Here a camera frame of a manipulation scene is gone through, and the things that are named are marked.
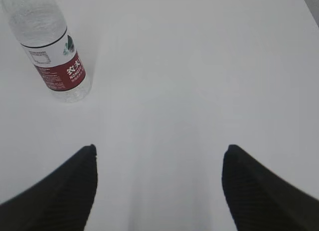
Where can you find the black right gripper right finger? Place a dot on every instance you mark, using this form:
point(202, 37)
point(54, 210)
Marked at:
point(259, 200)

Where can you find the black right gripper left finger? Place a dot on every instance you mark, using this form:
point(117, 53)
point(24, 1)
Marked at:
point(62, 201)

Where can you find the clear Nongfu Spring water bottle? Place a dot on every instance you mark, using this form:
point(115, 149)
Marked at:
point(41, 29)

